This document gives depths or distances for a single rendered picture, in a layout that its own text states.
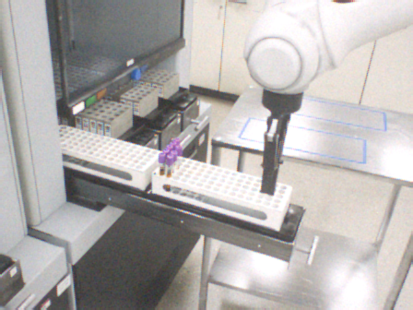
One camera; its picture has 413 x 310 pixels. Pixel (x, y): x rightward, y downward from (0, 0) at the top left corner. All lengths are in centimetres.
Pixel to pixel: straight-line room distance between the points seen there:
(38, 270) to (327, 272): 105
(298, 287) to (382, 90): 193
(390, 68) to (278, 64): 264
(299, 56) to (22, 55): 53
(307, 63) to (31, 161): 62
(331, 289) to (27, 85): 117
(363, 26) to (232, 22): 272
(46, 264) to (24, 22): 47
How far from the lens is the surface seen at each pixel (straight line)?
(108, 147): 112
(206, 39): 344
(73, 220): 110
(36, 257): 102
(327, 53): 64
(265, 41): 60
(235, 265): 165
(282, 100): 84
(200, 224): 100
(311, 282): 165
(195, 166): 104
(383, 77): 324
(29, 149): 99
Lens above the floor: 142
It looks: 30 degrees down
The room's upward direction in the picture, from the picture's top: 4 degrees clockwise
